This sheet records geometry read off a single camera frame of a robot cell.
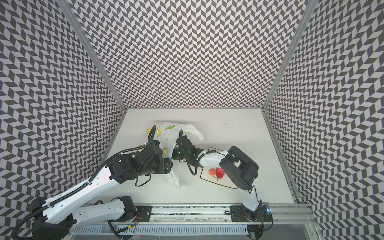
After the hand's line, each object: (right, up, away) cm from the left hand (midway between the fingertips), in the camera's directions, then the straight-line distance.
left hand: (165, 166), depth 71 cm
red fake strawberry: (+27, -7, +11) cm, 30 cm away
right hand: (-5, +1, +11) cm, 12 cm away
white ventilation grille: (-1, -29, -2) cm, 29 cm away
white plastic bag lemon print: (-1, +15, +7) cm, 17 cm away
